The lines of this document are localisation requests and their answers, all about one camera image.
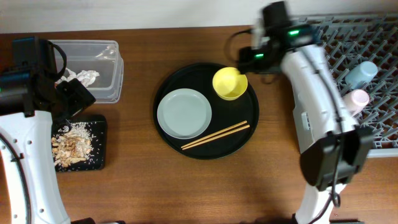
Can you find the wooden chopstick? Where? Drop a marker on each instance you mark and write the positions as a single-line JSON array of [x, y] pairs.
[[214, 134], [217, 137]]

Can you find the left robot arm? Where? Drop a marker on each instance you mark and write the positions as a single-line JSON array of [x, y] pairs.
[[37, 132]]

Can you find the white napkin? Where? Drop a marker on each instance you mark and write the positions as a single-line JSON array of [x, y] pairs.
[[85, 77]]

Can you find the round black serving tray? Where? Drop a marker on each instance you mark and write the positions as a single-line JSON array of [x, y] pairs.
[[198, 76]]

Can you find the pink plastic cup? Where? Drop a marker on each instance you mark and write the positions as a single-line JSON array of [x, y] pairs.
[[356, 101]]

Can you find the peanut shells and rice scraps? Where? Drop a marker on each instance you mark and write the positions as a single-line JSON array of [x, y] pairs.
[[74, 146]]

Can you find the grey dishwasher rack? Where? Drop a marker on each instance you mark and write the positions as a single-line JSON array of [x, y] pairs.
[[350, 40]]

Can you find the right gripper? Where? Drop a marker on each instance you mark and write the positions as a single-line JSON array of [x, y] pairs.
[[245, 61]]

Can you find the blue plastic cup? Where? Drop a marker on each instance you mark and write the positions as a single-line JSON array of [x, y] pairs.
[[361, 75]]

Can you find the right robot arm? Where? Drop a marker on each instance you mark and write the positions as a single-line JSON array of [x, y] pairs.
[[333, 146]]

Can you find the yellow bowl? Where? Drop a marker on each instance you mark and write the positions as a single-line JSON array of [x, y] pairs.
[[229, 84]]

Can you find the clear plastic bin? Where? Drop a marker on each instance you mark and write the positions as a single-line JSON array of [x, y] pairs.
[[102, 56]]

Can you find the black rectangular tray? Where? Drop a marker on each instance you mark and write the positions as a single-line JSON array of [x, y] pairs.
[[98, 146]]

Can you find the grey plate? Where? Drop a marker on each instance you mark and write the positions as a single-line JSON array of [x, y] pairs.
[[184, 113]]

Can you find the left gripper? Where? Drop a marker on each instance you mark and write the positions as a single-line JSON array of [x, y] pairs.
[[82, 98]]

